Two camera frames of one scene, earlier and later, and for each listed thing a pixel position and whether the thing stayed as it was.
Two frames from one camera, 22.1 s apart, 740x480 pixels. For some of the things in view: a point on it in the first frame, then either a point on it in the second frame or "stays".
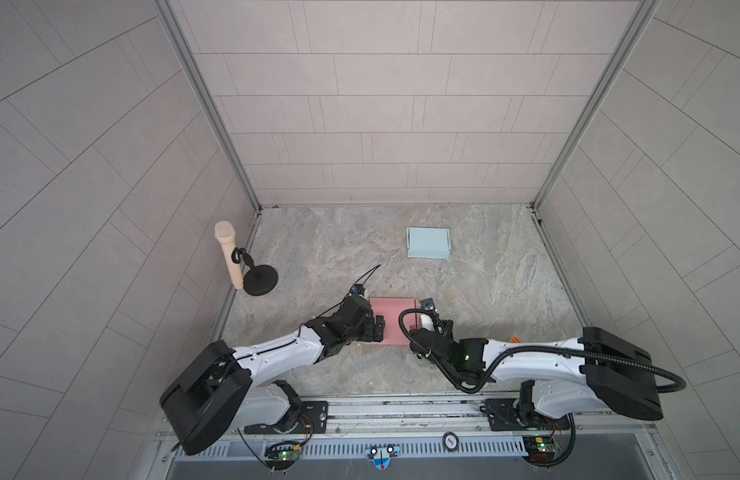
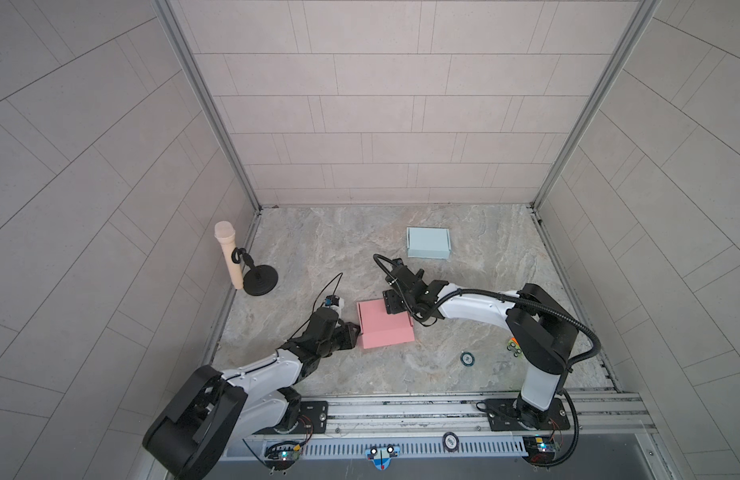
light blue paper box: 428,242 stays
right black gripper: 443,332 to 389,301
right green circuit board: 541,449 stays
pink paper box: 391,308 stays
